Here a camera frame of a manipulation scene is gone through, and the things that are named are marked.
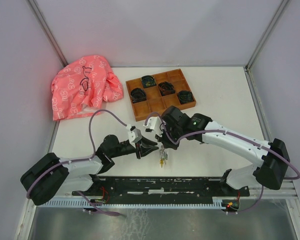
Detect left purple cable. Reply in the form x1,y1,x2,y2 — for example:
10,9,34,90
27,109,131,217

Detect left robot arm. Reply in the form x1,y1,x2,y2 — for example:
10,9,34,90
20,134,159,206

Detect pink patterned cloth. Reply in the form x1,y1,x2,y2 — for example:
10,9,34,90
51,55,124,121

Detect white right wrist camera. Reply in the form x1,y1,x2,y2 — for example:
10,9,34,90
143,116,162,135

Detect yellow key tag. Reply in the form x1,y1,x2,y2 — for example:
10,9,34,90
160,159,166,168

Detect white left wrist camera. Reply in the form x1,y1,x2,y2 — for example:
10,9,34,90
125,124,142,145

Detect purple cable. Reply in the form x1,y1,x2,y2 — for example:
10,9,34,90
27,109,131,217
143,112,300,215

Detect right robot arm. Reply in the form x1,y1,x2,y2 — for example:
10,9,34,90
144,106,290,196

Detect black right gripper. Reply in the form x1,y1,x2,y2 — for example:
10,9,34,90
155,123,184,151

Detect wooden compartment tray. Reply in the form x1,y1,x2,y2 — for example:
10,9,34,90
125,68,197,122

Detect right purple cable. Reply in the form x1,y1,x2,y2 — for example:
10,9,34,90
143,112,300,215

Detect metal keyring with yellow grip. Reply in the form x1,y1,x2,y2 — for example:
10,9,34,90
159,145,168,164

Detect white cable duct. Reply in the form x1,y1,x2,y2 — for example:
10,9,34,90
39,197,227,210

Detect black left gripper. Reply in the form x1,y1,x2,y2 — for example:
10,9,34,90
110,134,159,159

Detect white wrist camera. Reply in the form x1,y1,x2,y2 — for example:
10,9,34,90
143,116,162,135
125,124,142,145

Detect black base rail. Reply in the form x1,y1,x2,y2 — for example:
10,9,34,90
82,176,250,204

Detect dark rolled tie orange flowers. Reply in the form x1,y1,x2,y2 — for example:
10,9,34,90
158,81,176,96

